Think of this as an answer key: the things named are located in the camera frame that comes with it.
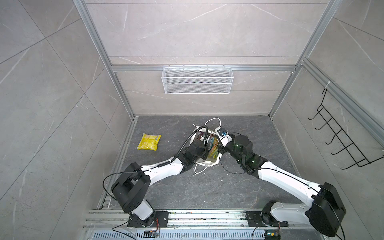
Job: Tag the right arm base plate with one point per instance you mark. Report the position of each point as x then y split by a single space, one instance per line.
261 219

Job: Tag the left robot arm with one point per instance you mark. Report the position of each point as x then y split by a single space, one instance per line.
131 186

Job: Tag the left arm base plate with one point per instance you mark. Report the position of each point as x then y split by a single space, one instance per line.
156 219

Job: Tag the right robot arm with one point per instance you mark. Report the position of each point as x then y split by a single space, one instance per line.
320 205

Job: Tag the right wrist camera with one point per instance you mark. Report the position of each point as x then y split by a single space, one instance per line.
223 136

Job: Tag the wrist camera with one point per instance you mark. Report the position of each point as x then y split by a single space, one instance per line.
223 136
202 136

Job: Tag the black wire hook rack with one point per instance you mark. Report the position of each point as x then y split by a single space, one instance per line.
340 134

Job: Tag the yellow snack packet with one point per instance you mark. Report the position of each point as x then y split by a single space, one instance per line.
149 142

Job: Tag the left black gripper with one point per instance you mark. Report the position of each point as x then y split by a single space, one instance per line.
206 152

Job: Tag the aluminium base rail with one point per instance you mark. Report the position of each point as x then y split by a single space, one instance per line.
193 225

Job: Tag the floral paper bag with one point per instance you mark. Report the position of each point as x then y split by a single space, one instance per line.
202 165

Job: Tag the white wire mesh basket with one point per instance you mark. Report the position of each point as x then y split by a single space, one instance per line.
197 80

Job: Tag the aluminium frame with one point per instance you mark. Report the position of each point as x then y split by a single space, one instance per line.
371 125

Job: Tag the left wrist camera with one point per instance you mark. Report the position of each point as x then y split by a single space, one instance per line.
202 136

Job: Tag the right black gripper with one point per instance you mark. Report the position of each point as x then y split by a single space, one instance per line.
221 148

